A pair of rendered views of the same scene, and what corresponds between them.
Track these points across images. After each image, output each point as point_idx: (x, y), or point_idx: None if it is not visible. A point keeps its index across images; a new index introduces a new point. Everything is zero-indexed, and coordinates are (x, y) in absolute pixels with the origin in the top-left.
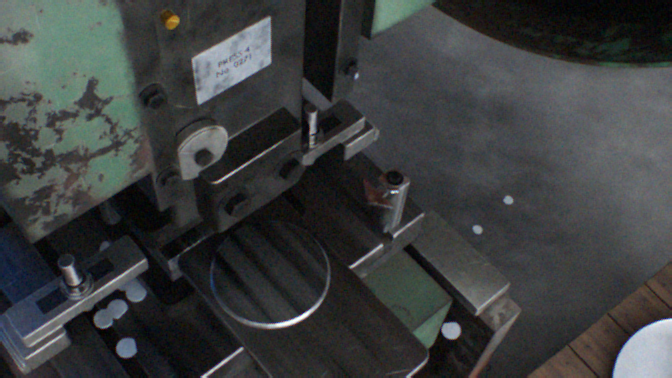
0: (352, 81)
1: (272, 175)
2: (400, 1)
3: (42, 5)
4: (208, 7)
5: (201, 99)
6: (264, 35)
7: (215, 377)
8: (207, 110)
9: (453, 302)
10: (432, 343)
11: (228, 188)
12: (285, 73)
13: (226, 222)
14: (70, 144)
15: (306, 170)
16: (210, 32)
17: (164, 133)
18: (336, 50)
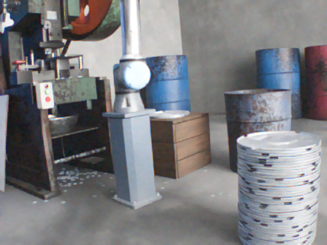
0: (67, 23)
1: (57, 33)
2: (71, 12)
3: None
4: (49, 5)
5: (47, 17)
6: (55, 14)
7: (48, 74)
8: (48, 20)
9: (97, 83)
10: (96, 97)
11: (50, 30)
12: (58, 22)
13: (50, 38)
14: (34, 1)
15: None
16: (49, 9)
17: (43, 11)
18: (64, 16)
